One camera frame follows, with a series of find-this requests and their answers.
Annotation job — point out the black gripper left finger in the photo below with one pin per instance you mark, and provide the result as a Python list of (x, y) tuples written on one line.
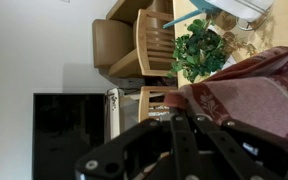
[(126, 155)]

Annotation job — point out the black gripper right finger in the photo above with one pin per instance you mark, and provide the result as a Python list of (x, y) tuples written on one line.
[(249, 152)]

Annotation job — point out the dark red patterned cloth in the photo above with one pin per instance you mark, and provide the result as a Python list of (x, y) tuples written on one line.
[(254, 91)]

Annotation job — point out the black flat screen television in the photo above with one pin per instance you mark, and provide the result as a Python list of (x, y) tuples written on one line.
[(66, 126)]

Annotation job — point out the potted green plant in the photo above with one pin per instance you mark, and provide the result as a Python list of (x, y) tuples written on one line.
[(199, 53)]

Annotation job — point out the wooden chair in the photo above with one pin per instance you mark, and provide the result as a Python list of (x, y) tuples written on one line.
[(152, 55), (151, 102)]

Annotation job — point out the white paper under pot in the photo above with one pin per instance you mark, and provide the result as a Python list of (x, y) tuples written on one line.
[(229, 62)]

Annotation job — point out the wooden chair far side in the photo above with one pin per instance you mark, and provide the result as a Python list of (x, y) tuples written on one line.
[(151, 102)]

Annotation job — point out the brown armchair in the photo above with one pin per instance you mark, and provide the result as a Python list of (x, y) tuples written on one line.
[(114, 36)]

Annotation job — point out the teal watering can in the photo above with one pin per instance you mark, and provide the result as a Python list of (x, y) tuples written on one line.
[(195, 7)]

